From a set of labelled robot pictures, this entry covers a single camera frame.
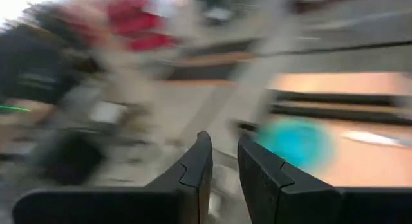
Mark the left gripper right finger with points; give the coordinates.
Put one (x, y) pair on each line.
(267, 192)

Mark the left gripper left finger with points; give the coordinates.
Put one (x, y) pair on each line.
(186, 201)

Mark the teal translucent plate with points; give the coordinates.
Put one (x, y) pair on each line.
(296, 143)

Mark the red storage bins rack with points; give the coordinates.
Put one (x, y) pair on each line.
(141, 24)

